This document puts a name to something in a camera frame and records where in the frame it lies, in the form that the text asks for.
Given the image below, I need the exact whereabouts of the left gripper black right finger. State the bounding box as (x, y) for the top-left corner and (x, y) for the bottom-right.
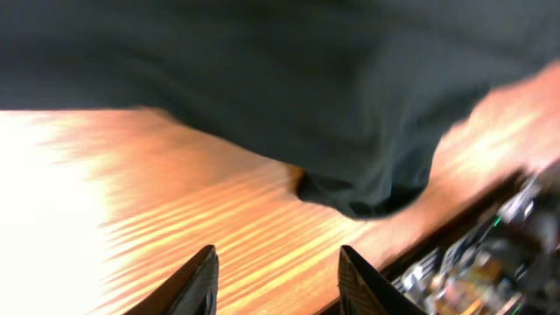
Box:
(338, 245), (426, 315)

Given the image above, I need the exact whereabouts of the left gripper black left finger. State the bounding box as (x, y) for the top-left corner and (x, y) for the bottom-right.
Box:
(125, 245), (219, 315)

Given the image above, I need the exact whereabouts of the black t-shirt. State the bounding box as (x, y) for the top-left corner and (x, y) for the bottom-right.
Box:
(1, 0), (559, 220)

